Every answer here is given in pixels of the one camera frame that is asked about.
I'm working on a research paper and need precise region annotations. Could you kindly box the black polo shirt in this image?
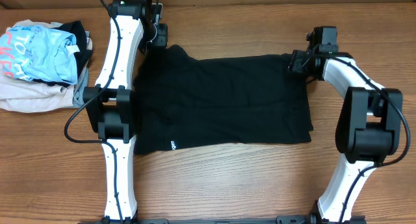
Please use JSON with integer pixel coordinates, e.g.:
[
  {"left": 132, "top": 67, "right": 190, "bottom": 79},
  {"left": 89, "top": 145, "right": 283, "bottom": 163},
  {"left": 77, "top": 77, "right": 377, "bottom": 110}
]
[{"left": 133, "top": 45, "right": 313, "bottom": 155}]

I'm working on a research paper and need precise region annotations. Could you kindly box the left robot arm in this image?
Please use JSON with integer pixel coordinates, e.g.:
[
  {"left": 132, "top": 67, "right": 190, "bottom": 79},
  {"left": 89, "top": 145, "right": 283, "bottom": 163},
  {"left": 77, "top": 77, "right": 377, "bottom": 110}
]
[{"left": 83, "top": 0, "right": 167, "bottom": 223}]

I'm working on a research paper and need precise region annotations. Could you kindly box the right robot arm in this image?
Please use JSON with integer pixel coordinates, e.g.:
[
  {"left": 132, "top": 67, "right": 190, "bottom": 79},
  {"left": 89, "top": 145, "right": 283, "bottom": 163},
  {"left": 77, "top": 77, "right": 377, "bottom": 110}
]
[{"left": 276, "top": 26, "right": 411, "bottom": 224}]

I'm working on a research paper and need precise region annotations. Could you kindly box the black folded garment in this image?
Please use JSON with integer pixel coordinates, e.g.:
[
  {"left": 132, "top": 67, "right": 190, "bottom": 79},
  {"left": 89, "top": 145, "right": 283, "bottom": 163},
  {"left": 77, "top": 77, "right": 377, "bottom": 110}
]
[{"left": 54, "top": 21, "right": 93, "bottom": 79}]

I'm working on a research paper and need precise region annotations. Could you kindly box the grey-blue folded garment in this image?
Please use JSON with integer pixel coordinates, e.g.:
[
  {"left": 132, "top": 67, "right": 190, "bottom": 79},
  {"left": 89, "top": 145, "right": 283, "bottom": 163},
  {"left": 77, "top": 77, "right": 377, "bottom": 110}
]
[{"left": 73, "top": 66, "right": 89, "bottom": 108}]

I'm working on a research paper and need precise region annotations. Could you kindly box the light blue printed shirt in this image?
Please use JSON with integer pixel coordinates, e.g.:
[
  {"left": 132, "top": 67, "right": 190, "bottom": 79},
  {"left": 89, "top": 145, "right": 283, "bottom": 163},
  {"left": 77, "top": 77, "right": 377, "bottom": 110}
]
[{"left": 1, "top": 25, "right": 79, "bottom": 85}]

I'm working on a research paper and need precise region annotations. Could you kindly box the beige folded garment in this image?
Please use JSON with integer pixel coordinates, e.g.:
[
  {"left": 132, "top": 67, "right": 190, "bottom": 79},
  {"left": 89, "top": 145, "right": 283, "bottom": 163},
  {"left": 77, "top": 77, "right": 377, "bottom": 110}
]
[{"left": 0, "top": 19, "right": 76, "bottom": 114}]

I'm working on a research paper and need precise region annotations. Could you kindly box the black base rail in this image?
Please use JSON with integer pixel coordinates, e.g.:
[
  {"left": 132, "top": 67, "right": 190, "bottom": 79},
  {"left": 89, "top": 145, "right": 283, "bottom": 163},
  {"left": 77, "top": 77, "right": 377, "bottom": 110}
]
[{"left": 77, "top": 214, "right": 368, "bottom": 224}]

